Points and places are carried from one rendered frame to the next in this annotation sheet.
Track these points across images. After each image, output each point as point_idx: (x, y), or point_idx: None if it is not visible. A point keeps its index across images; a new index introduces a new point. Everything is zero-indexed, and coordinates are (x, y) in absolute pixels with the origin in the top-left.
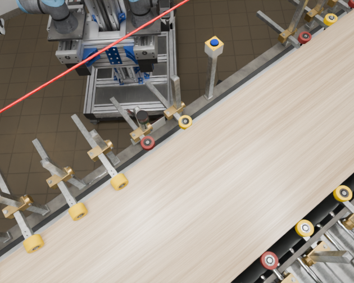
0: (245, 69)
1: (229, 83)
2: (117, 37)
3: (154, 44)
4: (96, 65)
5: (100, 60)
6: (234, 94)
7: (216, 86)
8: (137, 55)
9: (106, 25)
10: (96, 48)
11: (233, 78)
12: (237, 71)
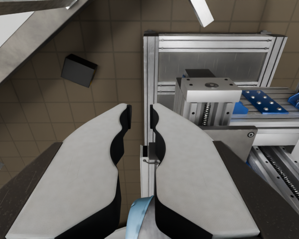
0: (4, 66)
1: (30, 33)
2: (261, 131)
3: (184, 105)
4: (286, 89)
5: (282, 96)
6: (25, 18)
7: (57, 26)
8: (227, 82)
9: (273, 157)
10: None
11: (24, 44)
12: (19, 63)
